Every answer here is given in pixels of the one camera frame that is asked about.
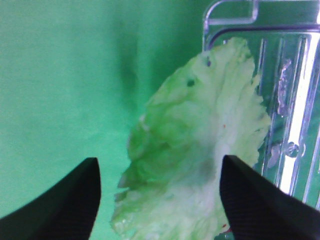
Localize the left clear plastic container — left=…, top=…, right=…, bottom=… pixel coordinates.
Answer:
left=202, top=0, right=320, bottom=209

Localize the green tablecloth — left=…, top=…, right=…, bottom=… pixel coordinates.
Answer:
left=0, top=0, right=214, bottom=240

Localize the bacon strip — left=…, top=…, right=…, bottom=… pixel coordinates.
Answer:
left=213, top=223, right=235, bottom=240

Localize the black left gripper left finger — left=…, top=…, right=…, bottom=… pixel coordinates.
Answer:
left=0, top=157, right=101, bottom=240

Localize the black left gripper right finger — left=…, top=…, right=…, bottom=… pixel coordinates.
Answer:
left=219, top=155, right=320, bottom=240

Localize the green lettuce leaf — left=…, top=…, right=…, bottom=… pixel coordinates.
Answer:
left=110, top=37, right=271, bottom=240

